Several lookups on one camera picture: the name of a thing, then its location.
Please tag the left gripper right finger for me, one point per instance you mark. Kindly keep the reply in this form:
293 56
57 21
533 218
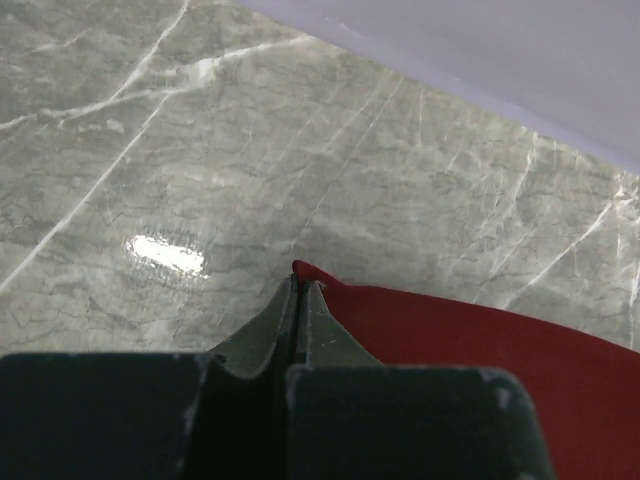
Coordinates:
352 417

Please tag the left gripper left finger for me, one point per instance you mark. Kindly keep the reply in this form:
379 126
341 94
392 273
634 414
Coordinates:
217 414

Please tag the dark red t-shirt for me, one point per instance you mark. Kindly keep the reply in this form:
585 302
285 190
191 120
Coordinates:
585 389

